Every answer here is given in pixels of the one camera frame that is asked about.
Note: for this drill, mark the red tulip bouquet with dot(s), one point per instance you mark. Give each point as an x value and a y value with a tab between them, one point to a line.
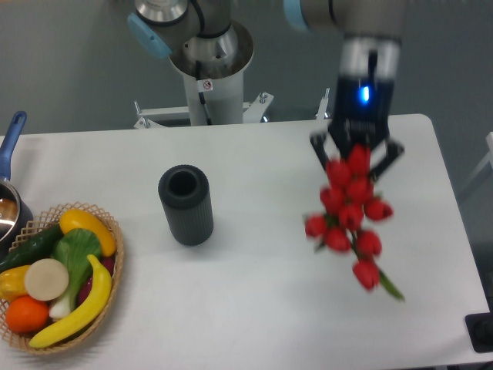
348	200

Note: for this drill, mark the green bok choy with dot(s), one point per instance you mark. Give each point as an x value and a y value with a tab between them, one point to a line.
72	251

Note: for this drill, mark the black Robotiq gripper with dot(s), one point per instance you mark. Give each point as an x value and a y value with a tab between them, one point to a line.
360	116

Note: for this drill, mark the purple eggplant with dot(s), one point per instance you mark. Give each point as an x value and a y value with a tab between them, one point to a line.
109	264

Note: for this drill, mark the blue handled saucepan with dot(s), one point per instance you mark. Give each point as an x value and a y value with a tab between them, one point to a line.
15	214

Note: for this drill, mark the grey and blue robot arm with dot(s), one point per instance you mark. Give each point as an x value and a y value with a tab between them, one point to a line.
372	29

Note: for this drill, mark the yellow banana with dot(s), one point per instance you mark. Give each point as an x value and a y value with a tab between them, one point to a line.
83	315

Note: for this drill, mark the beige round disc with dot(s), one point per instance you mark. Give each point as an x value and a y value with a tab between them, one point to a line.
46	279

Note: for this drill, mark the yellow squash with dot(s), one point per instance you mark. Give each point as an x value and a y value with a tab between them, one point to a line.
80	219

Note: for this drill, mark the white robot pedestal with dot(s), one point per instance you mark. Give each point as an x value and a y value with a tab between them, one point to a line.
212	71

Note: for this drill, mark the yellow bell pepper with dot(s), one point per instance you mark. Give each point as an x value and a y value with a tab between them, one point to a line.
12	283

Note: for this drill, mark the dark grey ribbed vase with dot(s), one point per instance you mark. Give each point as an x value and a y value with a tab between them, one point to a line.
184	191

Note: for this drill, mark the black device at table edge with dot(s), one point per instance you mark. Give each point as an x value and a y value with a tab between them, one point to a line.
479	328

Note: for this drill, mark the green cucumber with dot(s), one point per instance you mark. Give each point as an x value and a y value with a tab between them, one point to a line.
37	247

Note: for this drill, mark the orange fruit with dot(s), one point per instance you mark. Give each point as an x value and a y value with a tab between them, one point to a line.
25	314

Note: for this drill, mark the woven wicker basket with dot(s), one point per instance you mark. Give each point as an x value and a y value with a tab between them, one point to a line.
45	220

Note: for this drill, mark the white frame at right edge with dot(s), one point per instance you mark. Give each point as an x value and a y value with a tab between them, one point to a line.
481	172

